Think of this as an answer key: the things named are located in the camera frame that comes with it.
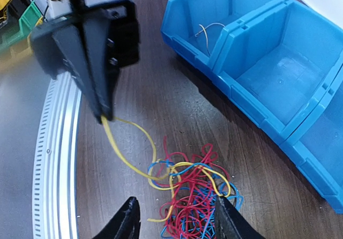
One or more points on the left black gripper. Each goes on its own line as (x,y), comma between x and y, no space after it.
(90,45)

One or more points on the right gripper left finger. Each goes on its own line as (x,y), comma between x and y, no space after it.
(125,223)

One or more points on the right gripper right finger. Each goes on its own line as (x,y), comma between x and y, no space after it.
(230,224)

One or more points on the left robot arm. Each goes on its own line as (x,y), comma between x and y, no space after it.
(92,43)

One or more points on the green storage bin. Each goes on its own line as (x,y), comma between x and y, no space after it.
(20,29)

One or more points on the blue three-compartment bin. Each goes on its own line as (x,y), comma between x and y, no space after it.
(280,63)

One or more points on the aluminium front rail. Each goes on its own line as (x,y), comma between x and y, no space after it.
(54,204)

